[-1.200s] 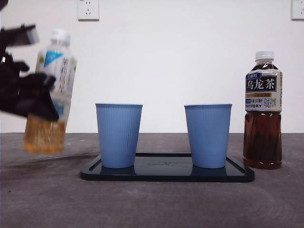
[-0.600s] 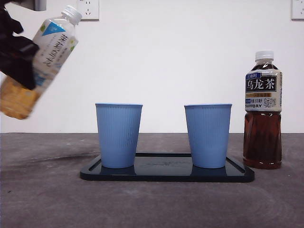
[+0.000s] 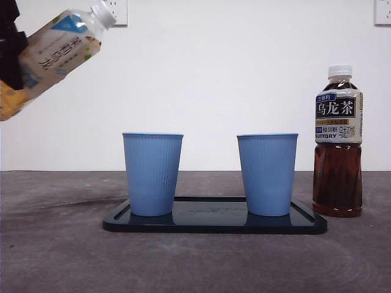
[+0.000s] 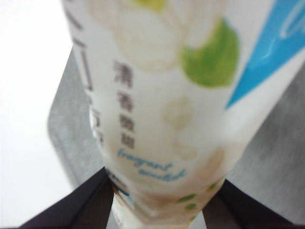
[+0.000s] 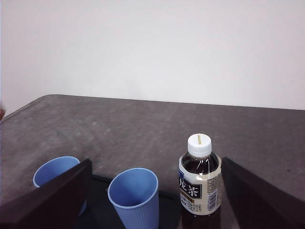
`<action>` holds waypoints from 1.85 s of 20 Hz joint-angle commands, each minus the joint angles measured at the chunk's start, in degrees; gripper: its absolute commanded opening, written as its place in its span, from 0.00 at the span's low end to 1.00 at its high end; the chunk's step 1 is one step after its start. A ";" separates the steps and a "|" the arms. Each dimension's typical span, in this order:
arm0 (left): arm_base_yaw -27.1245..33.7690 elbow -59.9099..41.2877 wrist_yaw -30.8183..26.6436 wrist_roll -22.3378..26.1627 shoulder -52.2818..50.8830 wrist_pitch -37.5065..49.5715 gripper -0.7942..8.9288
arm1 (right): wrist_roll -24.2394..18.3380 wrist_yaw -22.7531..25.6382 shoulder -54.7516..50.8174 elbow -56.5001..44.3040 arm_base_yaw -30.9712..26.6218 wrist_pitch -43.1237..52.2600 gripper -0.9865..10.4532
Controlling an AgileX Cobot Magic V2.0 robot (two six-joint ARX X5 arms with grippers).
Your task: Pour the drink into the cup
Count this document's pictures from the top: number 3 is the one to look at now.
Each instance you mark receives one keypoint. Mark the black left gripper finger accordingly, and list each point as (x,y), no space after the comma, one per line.
(10,64)

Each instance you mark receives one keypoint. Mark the jasmine oolong tea bottle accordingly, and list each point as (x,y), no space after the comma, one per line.
(61,49)

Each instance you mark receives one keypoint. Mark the dark oolong tea bottle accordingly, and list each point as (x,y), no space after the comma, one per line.
(337,177)

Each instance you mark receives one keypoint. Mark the blue ribbed cup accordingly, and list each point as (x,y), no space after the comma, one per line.
(152,174)
(267,174)

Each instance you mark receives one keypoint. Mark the dark blue tray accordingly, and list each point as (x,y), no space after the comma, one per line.
(214,226)

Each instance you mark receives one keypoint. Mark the white wall socket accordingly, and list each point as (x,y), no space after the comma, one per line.
(383,13)
(122,13)

